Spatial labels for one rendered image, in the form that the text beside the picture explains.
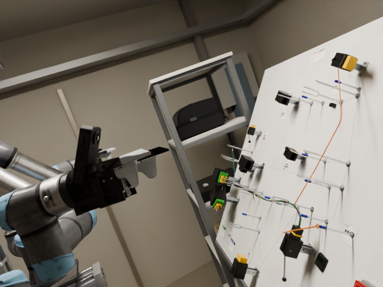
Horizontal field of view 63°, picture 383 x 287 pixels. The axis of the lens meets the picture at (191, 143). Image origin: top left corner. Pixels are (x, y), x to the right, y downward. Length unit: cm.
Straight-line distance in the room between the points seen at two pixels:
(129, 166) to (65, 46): 279
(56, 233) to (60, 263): 6
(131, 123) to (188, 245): 142
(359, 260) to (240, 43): 313
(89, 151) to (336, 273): 70
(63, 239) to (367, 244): 69
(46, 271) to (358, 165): 80
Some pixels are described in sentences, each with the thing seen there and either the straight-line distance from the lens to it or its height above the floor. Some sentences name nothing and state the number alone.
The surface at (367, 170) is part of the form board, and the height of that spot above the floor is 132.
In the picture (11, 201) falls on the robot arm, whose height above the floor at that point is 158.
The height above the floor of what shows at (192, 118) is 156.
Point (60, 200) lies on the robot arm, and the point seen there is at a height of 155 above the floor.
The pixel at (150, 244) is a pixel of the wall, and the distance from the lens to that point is 335.
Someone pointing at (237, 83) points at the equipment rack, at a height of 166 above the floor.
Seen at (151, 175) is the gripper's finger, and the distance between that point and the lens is 66.
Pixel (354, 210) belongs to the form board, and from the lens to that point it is 94.
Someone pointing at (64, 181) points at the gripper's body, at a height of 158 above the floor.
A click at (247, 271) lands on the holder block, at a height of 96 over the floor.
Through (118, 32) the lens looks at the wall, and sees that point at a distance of 336.
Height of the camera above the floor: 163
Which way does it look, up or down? 6 degrees down
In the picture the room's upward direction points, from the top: 21 degrees counter-clockwise
